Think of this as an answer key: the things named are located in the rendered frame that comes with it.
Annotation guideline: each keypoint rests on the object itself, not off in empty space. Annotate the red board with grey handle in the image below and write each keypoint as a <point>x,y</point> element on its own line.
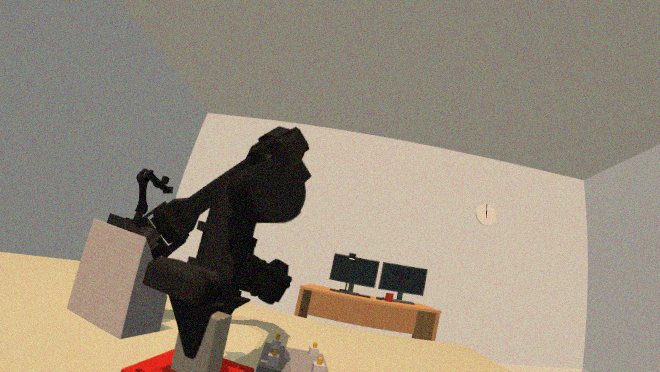
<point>209,358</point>

